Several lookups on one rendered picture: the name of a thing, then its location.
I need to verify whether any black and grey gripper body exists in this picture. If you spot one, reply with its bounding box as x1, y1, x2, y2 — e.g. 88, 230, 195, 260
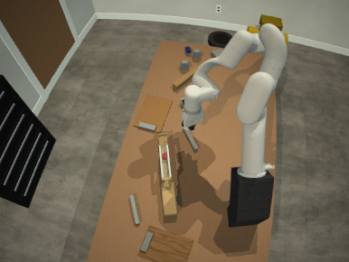
181, 107, 203, 127

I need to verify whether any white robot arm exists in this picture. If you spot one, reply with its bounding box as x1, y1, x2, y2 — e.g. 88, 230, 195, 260
179, 23, 288, 178

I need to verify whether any grey square stick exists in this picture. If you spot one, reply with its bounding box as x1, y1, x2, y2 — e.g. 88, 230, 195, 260
184, 127, 198, 151
130, 195, 140, 224

